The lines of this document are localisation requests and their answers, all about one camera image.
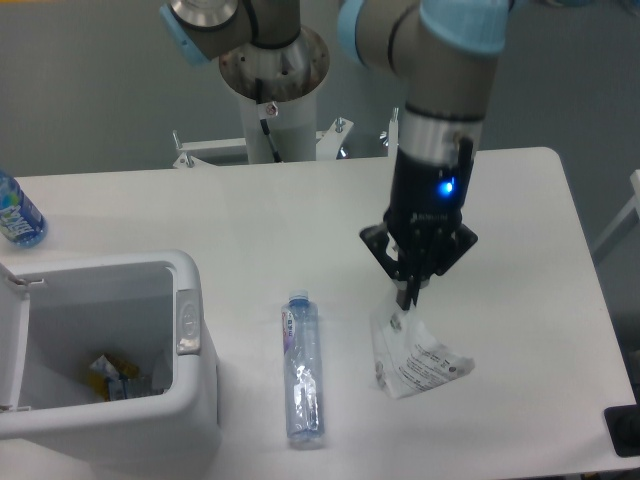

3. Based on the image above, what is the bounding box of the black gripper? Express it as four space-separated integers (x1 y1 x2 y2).
360 137 478 311

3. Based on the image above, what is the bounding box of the white plastic wrapper bag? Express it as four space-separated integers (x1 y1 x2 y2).
370 292 475 399

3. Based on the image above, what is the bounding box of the crushed clear plastic bottle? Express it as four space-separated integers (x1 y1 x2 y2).
281 289 325 445

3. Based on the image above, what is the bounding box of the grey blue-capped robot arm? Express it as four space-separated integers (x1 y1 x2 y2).
159 1 514 310

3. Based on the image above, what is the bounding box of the yellow trash in can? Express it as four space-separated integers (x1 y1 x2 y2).
87 353 154 401

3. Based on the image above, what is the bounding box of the white trash can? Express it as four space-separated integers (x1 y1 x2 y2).
1 250 221 466

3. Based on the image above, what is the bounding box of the black clamp at table edge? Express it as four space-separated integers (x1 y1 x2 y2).
604 404 639 458

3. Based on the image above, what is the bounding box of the blue labelled water bottle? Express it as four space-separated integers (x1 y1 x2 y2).
1 171 48 248

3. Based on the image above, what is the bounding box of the black cable on pedestal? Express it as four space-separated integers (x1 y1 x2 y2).
254 77 284 164

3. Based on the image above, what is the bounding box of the white frame at right edge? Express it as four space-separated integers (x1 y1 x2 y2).
591 169 639 265

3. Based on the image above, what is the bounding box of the white pedestal foot bracket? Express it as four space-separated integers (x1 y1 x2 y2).
173 108 399 168

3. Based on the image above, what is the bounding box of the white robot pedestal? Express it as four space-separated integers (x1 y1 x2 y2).
219 26 330 153

